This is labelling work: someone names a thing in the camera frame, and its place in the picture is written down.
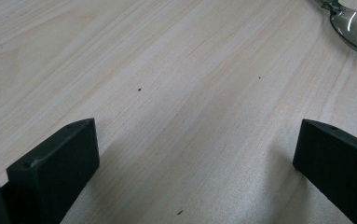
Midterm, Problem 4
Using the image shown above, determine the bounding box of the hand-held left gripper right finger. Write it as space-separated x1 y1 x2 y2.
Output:
293 119 357 224

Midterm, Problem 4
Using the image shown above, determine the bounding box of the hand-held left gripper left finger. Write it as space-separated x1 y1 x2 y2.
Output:
0 118 101 224

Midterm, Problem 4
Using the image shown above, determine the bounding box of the metal spoon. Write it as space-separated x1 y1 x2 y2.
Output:
310 0 357 58

